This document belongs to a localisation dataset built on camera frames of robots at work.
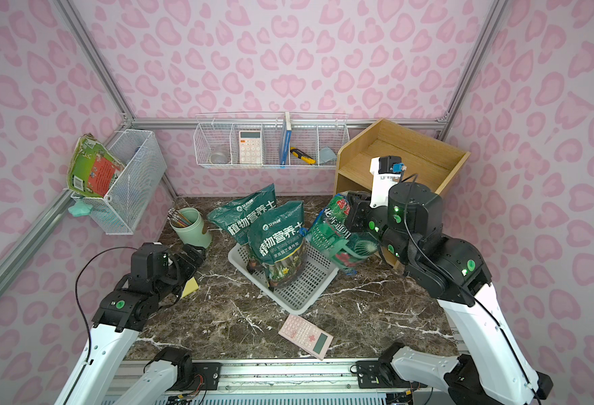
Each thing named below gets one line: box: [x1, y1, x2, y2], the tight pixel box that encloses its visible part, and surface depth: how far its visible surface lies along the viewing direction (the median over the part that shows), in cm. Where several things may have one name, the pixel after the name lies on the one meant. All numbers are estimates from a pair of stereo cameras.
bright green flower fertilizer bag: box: [305, 193, 378, 276], surface depth 59 cm
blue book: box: [280, 111, 292, 167], surface depth 88 cm
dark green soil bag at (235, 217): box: [206, 183, 278, 246], surface depth 82 cm
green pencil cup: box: [169, 206, 212, 249], surface depth 96 cm
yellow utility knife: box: [289, 146, 317, 166], surface depth 99 cm
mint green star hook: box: [67, 198, 94, 217], surface depth 64 cm
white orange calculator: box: [238, 129, 263, 165], surface depth 97 cm
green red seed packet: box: [67, 132, 125, 197], surface depth 73 cm
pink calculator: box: [278, 313, 335, 361], surface depth 81 cm
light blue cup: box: [318, 146, 337, 163], surface depth 103 cm
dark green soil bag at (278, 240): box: [248, 200, 307, 290], surface depth 79 cm
